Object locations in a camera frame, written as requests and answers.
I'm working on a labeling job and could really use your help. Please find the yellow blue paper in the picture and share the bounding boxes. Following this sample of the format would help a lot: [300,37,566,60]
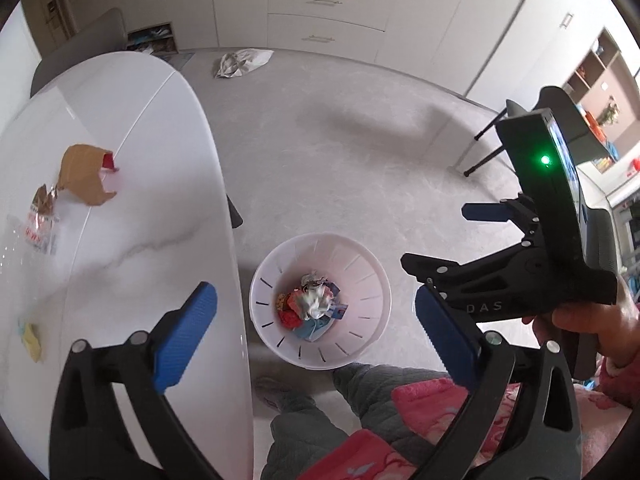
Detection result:
[17,318,42,363]

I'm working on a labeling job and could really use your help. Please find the white newspaper ball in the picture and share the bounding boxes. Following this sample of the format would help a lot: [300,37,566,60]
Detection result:
[292,272,341,321]

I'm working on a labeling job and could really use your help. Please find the red paper ball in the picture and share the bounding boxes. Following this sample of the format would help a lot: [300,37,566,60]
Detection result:
[277,306,304,330]

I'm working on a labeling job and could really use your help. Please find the clear plastic bottle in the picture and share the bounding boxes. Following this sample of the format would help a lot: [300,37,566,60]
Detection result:
[1,214,30,289]

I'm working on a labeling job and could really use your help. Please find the clear printed snack wrapper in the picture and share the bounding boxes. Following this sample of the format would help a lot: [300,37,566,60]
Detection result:
[24,184,60,256]

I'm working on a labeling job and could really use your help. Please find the brown paper bag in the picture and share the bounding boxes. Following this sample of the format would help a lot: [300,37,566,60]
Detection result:
[55,144,118,207]

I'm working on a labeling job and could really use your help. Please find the blue horse print carton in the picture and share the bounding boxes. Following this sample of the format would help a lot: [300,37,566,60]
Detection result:
[293,304,348,342]

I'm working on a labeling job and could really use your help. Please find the pink white trash bin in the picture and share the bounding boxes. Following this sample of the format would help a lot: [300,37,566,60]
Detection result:
[248,233,392,370]

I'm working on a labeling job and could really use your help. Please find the person's right hand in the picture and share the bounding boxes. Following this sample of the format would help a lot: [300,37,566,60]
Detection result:
[522,276,639,368]

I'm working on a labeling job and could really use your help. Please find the person's grey trouser legs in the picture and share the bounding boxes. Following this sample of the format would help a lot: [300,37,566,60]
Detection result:
[253,362,447,479]

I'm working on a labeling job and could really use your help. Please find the white tote bag on floor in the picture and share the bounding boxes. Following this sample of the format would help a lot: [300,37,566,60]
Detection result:
[215,49,273,79]

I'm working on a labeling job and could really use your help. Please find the grey dining chair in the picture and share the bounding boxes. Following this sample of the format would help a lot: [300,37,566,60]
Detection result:
[30,8,128,98]

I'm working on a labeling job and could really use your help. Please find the beige cabinet wall unit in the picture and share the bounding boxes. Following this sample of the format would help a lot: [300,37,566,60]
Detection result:
[19,0,640,111]

